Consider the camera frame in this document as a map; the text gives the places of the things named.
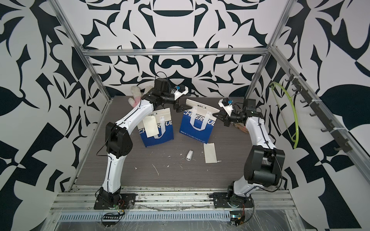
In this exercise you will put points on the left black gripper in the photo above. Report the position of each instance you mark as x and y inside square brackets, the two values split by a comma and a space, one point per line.
[176, 107]

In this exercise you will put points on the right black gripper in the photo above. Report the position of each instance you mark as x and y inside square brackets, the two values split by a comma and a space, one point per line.
[225, 115]

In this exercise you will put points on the blue white paper bag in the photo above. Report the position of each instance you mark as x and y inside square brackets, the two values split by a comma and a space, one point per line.
[164, 122]
[198, 121]

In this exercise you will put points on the white paper receipt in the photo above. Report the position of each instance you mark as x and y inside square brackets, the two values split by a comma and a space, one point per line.
[210, 153]
[150, 126]

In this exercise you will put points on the small white stapler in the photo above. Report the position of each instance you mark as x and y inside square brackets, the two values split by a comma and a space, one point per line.
[189, 155]

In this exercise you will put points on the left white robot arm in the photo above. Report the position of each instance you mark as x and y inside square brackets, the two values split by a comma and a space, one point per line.
[118, 140]

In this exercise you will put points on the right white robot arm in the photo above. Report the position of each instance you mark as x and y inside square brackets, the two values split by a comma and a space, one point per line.
[264, 164]

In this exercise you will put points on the white pink plush bunny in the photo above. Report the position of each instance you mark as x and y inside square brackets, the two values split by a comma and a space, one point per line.
[137, 95]

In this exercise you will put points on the green clothes hanger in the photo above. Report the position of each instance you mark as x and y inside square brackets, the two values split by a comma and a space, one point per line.
[288, 114]

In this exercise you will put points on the green lit circuit board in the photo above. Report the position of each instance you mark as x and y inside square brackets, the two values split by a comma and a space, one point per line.
[236, 219]

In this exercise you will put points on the black connector strip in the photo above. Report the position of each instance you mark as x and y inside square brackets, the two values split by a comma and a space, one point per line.
[110, 219]

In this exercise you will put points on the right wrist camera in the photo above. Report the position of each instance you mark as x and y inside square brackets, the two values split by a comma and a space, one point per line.
[227, 105]

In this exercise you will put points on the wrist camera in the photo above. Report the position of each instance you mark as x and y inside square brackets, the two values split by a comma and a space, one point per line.
[179, 91]
[227, 105]

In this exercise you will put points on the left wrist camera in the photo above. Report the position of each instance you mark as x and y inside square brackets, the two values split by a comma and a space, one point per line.
[179, 91]

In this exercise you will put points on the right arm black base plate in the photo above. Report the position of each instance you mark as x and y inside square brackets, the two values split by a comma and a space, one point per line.
[223, 200]

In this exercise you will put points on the slotted grey cable duct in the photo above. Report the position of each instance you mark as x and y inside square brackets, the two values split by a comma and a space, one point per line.
[150, 216]

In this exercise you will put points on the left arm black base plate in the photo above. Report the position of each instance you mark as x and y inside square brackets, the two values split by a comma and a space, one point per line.
[120, 201]

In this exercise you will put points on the black wall hook rack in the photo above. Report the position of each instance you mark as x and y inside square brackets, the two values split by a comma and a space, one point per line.
[321, 111]

